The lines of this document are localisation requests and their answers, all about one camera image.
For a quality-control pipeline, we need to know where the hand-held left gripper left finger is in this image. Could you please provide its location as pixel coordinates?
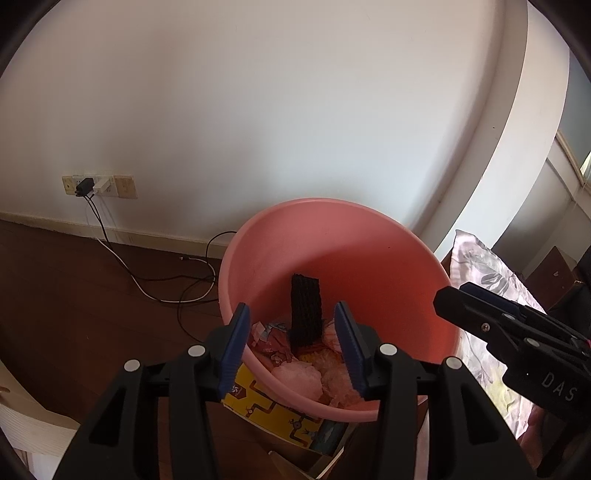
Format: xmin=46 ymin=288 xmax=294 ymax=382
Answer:
xmin=53 ymin=302 xmax=251 ymax=480

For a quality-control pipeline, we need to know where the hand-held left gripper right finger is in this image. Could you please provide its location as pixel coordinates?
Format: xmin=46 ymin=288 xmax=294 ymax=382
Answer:
xmin=334 ymin=301 xmax=539 ymax=480

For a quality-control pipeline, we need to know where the black cable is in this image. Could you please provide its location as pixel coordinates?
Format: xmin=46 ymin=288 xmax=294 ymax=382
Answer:
xmin=85 ymin=196 xmax=238 ymax=342

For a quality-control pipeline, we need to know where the frosted glass window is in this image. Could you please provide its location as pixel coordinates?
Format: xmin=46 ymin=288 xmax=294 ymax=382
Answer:
xmin=556 ymin=55 xmax=591 ymax=185

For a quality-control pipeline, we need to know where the crumpled red silver wrapper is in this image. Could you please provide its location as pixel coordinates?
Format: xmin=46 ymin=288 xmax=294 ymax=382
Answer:
xmin=252 ymin=320 xmax=296 ymax=365

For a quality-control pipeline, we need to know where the pale wood-grain furniture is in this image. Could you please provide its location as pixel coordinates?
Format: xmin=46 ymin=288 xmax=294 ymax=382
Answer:
xmin=0 ymin=360 xmax=84 ymax=457

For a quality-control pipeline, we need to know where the beige wall socket panel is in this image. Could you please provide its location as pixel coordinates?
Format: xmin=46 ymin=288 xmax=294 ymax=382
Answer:
xmin=62 ymin=174 xmax=138 ymax=200

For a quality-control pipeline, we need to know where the pink plastic basin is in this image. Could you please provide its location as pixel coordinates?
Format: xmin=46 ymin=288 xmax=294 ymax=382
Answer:
xmin=218 ymin=198 xmax=459 ymax=423

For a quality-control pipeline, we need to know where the white cable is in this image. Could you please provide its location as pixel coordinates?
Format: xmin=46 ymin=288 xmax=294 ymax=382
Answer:
xmin=97 ymin=237 xmax=218 ymax=304

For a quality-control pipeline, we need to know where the pink floral cloth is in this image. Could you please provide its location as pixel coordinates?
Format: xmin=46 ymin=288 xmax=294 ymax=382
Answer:
xmin=450 ymin=229 xmax=555 ymax=439

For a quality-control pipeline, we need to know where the black armchair with wooden arms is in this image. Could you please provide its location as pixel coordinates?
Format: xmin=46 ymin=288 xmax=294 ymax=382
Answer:
xmin=526 ymin=246 xmax=591 ymax=315

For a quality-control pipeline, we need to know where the black foam net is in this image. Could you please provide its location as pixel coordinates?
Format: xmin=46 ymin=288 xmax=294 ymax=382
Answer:
xmin=288 ymin=273 xmax=324 ymax=354

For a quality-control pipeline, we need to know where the yellow printed box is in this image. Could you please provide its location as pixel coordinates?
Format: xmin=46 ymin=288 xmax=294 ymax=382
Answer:
xmin=222 ymin=362 xmax=349 ymax=457

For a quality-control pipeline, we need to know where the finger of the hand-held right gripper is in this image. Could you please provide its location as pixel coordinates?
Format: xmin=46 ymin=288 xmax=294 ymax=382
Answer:
xmin=459 ymin=282 xmax=591 ymax=344
xmin=434 ymin=286 xmax=591 ymax=366

